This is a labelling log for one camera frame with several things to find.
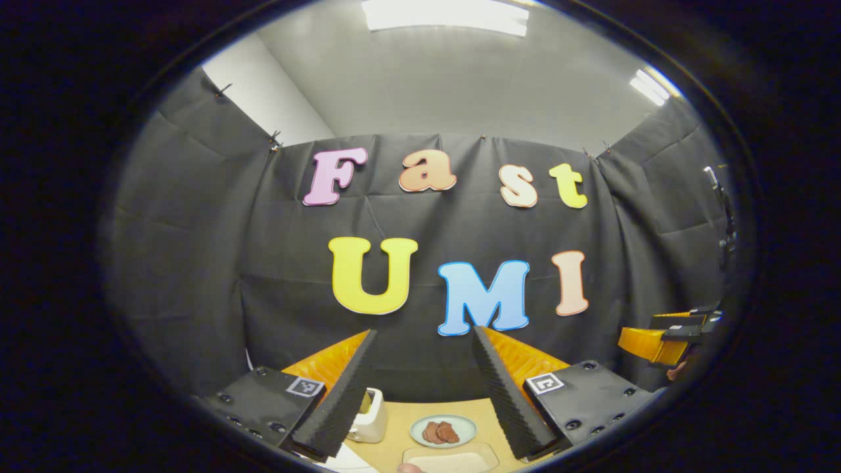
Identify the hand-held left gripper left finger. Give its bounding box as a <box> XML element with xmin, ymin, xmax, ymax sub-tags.
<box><xmin>197</xmin><ymin>328</ymin><xmax>380</xmax><ymax>462</ymax></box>

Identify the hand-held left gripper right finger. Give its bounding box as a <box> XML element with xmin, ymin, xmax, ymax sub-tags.
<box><xmin>471</xmin><ymin>325</ymin><xmax>658</xmax><ymax>462</ymax></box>

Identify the white rice cooker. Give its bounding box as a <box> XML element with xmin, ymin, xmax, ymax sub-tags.
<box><xmin>322</xmin><ymin>447</ymin><xmax>378</xmax><ymax>473</ymax></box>

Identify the rectangular dish of rice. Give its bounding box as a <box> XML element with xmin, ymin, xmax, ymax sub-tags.
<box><xmin>402</xmin><ymin>441</ymin><xmax>500</xmax><ymax>473</ymax></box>

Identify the white toaster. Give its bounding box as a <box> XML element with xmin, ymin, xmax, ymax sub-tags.
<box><xmin>347</xmin><ymin>388</ymin><xmax>388</xmax><ymax>444</ymax></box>

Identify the pale green plate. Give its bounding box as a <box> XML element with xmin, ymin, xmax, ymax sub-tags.
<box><xmin>409</xmin><ymin>414</ymin><xmax>478</xmax><ymax>449</ymax></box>

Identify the small ceiling light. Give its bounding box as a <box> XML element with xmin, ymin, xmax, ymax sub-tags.
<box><xmin>629</xmin><ymin>66</ymin><xmax>684</xmax><ymax>107</ymax></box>

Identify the black backdrop cloth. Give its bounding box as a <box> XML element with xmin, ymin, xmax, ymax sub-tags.
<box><xmin>105</xmin><ymin>66</ymin><xmax>737</xmax><ymax>401</ymax></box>

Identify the long ceiling light panel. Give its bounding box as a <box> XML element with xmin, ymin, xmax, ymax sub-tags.
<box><xmin>361</xmin><ymin>0</ymin><xmax>530</xmax><ymax>37</ymax></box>

